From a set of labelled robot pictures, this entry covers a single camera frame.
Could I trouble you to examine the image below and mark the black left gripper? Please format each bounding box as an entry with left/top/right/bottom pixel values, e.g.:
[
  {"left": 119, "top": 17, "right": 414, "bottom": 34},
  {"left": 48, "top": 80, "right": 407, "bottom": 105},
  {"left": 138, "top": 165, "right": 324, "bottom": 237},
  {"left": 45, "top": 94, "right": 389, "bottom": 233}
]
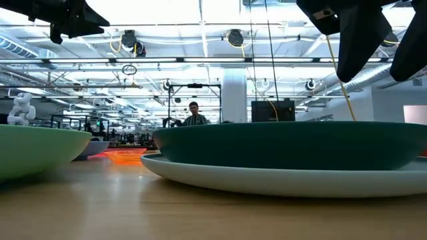
[{"left": 28, "top": 0, "right": 110, "bottom": 45}]

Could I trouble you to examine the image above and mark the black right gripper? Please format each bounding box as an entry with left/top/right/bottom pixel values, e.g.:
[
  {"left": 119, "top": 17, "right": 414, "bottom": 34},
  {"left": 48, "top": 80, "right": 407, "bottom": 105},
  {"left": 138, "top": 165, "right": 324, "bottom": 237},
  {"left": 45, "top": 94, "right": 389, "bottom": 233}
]
[{"left": 296, "top": 0, "right": 414, "bottom": 83}]

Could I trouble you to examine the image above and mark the grey-blue plastic plate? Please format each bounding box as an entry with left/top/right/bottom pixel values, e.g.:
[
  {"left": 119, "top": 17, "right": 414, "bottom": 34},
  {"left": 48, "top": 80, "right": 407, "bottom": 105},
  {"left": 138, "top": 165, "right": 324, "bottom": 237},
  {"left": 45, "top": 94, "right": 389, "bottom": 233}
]
[{"left": 73, "top": 140, "right": 110, "bottom": 161}]

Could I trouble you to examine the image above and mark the light green plastic plate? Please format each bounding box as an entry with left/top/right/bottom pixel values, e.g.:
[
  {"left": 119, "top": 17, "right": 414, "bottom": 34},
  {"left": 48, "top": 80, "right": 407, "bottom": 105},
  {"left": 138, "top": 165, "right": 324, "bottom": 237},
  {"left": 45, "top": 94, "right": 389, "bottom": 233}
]
[{"left": 0, "top": 123, "right": 93, "bottom": 183}]

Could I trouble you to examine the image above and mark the orange translucent plastic plate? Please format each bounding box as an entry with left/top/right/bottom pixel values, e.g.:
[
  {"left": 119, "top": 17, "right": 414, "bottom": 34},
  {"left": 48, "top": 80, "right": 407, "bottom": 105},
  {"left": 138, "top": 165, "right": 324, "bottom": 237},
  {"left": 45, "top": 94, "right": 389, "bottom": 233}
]
[{"left": 103, "top": 149, "right": 147, "bottom": 166}]

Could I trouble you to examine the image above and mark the black monitor box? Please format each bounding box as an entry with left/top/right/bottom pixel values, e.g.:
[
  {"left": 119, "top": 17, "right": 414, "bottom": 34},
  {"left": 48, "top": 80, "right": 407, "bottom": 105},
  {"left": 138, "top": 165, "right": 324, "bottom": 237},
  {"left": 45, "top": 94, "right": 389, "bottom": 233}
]
[{"left": 251, "top": 98, "right": 296, "bottom": 123}]

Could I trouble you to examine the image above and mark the dark green plastic plate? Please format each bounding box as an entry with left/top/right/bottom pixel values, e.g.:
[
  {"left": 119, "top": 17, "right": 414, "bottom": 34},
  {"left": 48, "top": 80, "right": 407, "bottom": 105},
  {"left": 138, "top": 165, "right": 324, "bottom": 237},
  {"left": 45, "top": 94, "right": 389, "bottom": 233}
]
[{"left": 152, "top": 121, "right": 427, "bottom": 171}]

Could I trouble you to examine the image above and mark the white building pillar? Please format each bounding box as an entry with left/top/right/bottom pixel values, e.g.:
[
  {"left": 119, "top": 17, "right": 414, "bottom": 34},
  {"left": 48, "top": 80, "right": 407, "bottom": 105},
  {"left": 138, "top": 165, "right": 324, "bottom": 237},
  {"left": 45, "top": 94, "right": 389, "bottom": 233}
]
[{"left": 222, "top": 68, "right": 248, "bottom": 123}]

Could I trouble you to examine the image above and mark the person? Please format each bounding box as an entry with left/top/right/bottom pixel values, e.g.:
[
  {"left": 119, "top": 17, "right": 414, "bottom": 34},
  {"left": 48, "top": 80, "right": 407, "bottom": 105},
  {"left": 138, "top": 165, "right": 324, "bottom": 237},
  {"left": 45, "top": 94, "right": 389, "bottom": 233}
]
[{"left": 182, "top": 101, "right": 208, "bottom": 127}]

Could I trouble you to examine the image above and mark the large pale mint plate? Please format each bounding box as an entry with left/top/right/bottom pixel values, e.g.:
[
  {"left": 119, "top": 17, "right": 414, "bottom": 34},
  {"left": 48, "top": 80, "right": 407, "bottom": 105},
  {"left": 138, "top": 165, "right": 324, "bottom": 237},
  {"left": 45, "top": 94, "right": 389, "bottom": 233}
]
[{"left": 139, "top": 153, "right": 427, "bottom": 198}]

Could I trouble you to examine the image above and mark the silver ventilation duct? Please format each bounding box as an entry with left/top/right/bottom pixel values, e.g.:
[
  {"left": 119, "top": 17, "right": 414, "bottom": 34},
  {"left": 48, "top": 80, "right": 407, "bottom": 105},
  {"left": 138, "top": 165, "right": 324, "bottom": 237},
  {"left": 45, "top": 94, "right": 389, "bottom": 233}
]
[{"left": 325, "top": 63, "right": 427, "bottom": 97}]

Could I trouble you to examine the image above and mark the coiled black cable loop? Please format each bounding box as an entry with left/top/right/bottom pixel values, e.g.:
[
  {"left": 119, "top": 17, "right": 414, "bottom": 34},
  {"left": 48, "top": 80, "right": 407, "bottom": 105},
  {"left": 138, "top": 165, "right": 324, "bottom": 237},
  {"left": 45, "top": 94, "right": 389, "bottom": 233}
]
[{"left": 121, "top": 63, "right": 138, "bottom": 76}]

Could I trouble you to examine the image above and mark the thick yellow hanging cable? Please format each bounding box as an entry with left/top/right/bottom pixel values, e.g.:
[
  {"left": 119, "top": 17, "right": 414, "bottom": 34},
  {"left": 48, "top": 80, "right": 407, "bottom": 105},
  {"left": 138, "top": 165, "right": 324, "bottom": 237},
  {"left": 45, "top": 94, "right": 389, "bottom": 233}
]
[{"left": 325, "top": 35, "right": 357, "bottom": 122}]

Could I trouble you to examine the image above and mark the grey slotted ceiling duct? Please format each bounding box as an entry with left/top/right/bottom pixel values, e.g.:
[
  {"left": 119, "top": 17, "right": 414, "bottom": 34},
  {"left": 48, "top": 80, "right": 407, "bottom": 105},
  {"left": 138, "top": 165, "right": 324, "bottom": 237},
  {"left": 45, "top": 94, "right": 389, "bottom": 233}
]
[{"left": 0, "top": 35, "right": 59, "bottom": 70}]

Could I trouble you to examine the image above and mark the thin black hanging cable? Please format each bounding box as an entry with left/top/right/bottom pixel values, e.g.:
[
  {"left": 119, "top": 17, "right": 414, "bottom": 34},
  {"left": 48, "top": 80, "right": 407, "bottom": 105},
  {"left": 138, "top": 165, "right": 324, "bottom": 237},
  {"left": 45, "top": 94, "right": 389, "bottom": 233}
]
[
  {"left": 248, "top": 0, "right": 258, "bottom": 101},
  {"left": 264, "top": 0, "right": 280, "bottom": 101}
]

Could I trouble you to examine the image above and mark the black workstation frame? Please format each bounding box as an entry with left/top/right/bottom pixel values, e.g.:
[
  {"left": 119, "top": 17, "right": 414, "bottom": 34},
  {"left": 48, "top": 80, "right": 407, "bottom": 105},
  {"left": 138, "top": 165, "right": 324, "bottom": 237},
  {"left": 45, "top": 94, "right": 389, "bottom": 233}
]
[{"left": 49, "top": 115, "right": 110, "bottom": 143}]

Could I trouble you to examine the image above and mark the black metal frame stand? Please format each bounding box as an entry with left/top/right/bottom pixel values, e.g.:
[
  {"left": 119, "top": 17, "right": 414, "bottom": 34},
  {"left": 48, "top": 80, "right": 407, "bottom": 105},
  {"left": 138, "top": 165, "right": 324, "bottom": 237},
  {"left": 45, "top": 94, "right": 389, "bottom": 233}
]
[{"left": 167, "top": 83, "right": 222, "bottom": 128}]

